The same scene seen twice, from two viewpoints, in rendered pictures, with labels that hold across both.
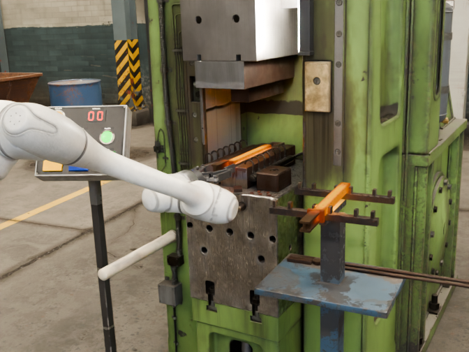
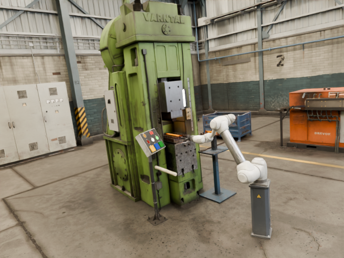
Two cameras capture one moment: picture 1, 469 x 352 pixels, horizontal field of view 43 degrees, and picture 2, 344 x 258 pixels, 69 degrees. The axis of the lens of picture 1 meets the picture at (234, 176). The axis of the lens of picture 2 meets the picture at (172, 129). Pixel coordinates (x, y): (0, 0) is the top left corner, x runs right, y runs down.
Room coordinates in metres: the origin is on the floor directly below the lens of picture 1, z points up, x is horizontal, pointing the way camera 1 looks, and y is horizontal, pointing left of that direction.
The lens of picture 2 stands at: (0.78, 3.23, 1.76)
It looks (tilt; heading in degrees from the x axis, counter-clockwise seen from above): 11 degrees down; 294
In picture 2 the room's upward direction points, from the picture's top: 6 degrees counter-clockwise
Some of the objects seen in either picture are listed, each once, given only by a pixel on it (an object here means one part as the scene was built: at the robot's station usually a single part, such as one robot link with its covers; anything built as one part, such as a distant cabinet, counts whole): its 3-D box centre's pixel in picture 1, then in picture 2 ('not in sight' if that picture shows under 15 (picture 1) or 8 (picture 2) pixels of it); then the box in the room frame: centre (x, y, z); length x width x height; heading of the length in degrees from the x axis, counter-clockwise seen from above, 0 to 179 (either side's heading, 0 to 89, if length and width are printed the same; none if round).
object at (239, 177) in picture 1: (250, 162); (170, 137); (2.27, -0.06, 0.96); 0.42 x 0.20 x 0.09; 150
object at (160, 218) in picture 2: not in sight; (156, 216); (2.30, 0.57, 0.05); 0.22 x 0.22 x 0.09; 60
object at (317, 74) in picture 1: (317, 86); (188, 113); (2.05, -0.30, 1.27); 0.09 x 0.02 x 0.17; 60
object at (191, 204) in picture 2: not in sight; (187, 203); (2.05, 0.07, 0.01); 0.58 x 0.39 x 0.01; 60
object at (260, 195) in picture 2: not in sight; (260, 208); (1.00, 0.54, 0.30); 0.20 x 0.20 x 0.60; 86
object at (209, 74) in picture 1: (247, 69); (167, 113); (2.27, -0.06, 1.32); 0.42 x 0.20 x 0.10; 150
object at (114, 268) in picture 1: (139, 254); (165, 170); (2.19, 0.39, 0.62); 0.44 x 0.05 x 0.05; 150
